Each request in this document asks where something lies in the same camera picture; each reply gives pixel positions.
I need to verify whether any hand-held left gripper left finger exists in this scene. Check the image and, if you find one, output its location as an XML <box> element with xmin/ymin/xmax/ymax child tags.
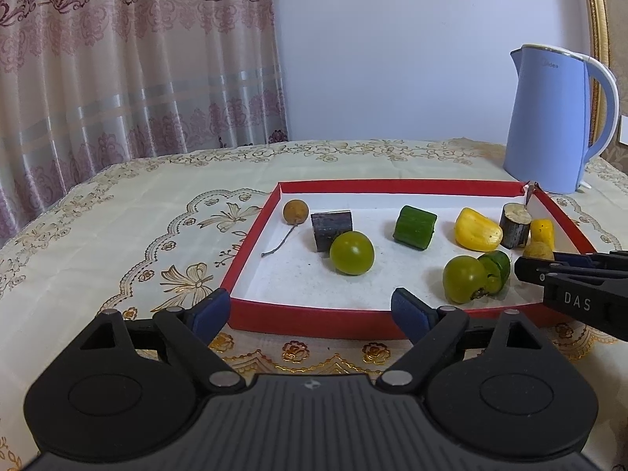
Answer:
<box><xmin>78</xmin><ymin>288</ymin><xmax>246</xmax><ymax>393</ymax></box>

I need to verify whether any yellow pepper piece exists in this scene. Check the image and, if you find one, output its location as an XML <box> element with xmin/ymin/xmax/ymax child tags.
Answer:
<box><xmin>454</xmin><ymin>207</ymin><xmax>504</xmax><ymax>252</ymax></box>

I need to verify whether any green cucumber piece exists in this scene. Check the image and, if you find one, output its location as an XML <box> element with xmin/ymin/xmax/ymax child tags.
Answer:
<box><xmin>477</xmin><ymin>250</ymin><xmax>512</xmax><ymax>298</ymax></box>
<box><xmin>393</xmin><ymin>205</ymin><xmax>438</xmax><ymax>251</ymax></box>

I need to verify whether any small yellow jackfruit pod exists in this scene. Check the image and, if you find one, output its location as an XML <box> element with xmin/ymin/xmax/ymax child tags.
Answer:
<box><xmin>530</xmin><ymin>218</ymin><xmax>555</xmax><ymax>251</ymax></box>

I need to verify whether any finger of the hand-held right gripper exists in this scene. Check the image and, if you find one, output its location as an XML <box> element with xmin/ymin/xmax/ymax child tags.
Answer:
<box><xmin>552</xmin><ymin>250</ymin><xmax>628</xmax><ymax>270</ymax></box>
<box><xmin>514</xmin><ymin>256</ymin><xmax>597</xmax><ymax>289</ymax></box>

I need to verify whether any pink patterned curtain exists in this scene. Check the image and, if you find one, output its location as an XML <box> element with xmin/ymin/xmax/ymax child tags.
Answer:
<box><xmin>0</xmin><ymin>0</ymin><xmax>290</xmax><ymax>246</ymax></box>

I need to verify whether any red cardboard tray box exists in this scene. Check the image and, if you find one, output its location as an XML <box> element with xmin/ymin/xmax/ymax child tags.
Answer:
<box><xmin>219</xmin><ymin>180</ymin><xmax>602</xmax><ymax>341</ymax></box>

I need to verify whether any green tomato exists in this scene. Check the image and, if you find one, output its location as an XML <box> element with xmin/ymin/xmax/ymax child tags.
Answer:
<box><xmin>329</xmin><ymin>230</ymin><xmax>375</xmax><ymax>276</ymax></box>
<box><xmin>442</xmin><ymin>255</ymin><xmax>491</xmax><ymax>305</ymax></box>

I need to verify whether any gold wall moulding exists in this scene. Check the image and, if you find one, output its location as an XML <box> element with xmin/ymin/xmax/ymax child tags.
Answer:
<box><xmin>579</xmin><ymin>0</ymin><xmax>612</xmax><ymax>148</ymax></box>

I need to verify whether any pale-ended sugarcane piece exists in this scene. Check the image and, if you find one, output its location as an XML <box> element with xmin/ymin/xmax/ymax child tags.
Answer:
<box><xmin>499</xmin><ymin>203</ymin><xmax>533</xmax><ymax>248</ymax></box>

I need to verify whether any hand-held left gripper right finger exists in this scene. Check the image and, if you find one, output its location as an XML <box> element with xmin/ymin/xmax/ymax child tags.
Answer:
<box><xmin>375</xmin><ymin>288</ymin><xmax>546</xmax><ymax>393</ymax></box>

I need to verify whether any dark sugarcane piece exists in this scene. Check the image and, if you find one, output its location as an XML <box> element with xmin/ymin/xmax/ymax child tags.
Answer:
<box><xmin>311</xmin><ymin>209</ymin><xmax>354</xmax><ymax>252</ymax></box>

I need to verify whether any brown longan with long stem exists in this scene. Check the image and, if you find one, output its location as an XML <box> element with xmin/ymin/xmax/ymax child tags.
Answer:
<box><xmin>261</xmin><ymin>199</ymin><xmax>311</xmax><ymax>258</ymax></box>

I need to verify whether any light blue electric kettle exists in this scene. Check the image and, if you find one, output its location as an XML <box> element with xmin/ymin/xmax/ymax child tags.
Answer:
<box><xmin>501</xmin><ymin>44</ymin><xmax>620</xmax><ymax>194</ymax></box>

